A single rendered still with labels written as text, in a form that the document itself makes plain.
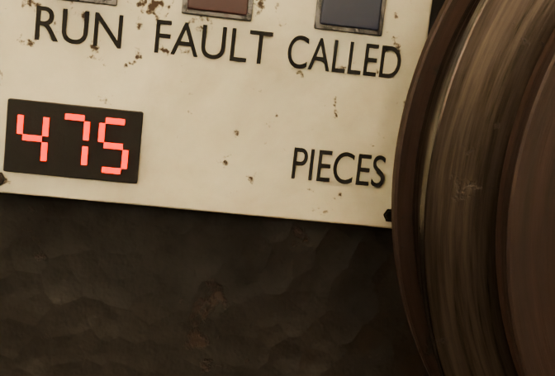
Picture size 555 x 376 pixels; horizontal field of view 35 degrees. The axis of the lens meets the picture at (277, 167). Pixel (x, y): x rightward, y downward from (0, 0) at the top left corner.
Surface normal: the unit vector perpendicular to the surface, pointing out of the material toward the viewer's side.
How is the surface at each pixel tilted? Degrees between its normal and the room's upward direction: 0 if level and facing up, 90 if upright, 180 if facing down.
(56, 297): 90
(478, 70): 90
